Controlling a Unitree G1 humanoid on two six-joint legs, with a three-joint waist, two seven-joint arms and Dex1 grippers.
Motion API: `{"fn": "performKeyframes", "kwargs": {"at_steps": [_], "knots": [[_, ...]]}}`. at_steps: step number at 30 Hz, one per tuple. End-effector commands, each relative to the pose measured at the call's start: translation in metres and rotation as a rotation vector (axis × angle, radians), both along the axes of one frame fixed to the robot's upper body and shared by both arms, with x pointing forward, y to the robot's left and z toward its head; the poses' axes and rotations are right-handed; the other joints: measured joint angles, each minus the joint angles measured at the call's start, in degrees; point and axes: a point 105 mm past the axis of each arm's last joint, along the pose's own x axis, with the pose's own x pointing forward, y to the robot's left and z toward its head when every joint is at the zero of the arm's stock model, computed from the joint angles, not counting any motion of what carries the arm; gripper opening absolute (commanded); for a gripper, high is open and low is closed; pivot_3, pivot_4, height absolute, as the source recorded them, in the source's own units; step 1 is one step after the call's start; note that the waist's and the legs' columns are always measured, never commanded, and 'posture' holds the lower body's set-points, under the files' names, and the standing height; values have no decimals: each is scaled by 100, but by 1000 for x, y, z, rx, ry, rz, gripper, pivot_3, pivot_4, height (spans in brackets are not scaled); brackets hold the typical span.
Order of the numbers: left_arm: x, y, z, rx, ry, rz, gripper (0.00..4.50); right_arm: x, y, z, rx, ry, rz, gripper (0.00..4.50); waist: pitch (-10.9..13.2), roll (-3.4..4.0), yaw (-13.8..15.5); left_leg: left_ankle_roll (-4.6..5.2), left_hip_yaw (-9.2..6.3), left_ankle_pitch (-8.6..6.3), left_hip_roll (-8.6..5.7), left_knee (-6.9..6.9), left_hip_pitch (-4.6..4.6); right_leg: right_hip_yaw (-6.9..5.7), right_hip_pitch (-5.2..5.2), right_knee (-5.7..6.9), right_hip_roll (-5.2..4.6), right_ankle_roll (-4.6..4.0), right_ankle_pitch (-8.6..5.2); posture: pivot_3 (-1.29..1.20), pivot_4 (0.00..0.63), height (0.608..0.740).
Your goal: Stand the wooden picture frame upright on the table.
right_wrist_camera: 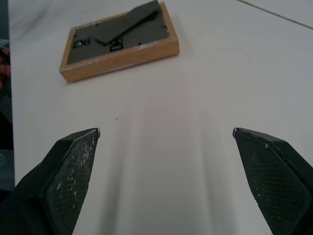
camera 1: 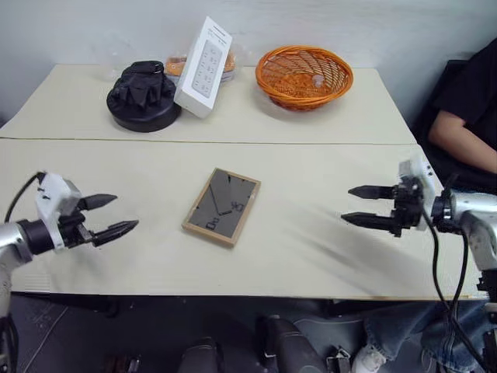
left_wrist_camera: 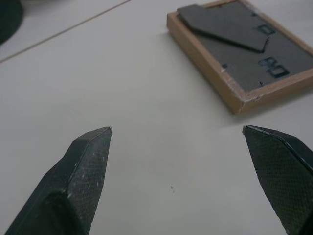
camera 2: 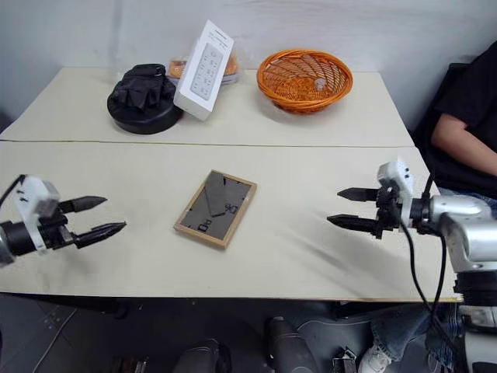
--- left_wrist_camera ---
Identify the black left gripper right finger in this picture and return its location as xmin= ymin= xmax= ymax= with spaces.
xmin=242 ymin=124 xmax=313 ymax=235

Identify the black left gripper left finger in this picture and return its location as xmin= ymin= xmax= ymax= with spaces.
xmin=4 ymin=126 xmax=113 ymax=235

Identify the dark round object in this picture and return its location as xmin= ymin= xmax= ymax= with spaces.
xmin=0 ymin=0 xmax=24 ymax=46

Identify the wooden picture frame face down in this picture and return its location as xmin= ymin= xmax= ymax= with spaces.
xmin=166 ymin=0 xmax=313 ymax=115

